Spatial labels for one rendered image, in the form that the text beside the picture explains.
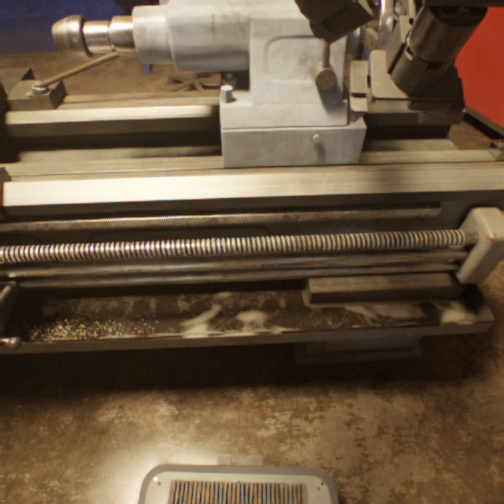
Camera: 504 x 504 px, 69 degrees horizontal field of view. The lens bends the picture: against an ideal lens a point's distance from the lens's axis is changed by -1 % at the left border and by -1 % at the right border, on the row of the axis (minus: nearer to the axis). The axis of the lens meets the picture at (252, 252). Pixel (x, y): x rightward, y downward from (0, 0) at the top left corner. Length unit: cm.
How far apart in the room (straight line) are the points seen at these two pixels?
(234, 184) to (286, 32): 33
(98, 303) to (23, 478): 64
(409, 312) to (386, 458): 52
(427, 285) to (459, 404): 56
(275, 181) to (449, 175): 42
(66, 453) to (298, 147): 125
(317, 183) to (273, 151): 13
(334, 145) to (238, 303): 56
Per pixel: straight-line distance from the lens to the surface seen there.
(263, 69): 88
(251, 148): 91
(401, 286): 122
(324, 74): 86
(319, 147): 93
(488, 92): 295
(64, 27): 99
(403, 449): 151
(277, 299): 119
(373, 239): 94
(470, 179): 104
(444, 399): 163
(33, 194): 100
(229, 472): 115
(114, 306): 125
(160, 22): 92
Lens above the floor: 139
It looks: 49 degrees down
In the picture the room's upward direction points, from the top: straight up
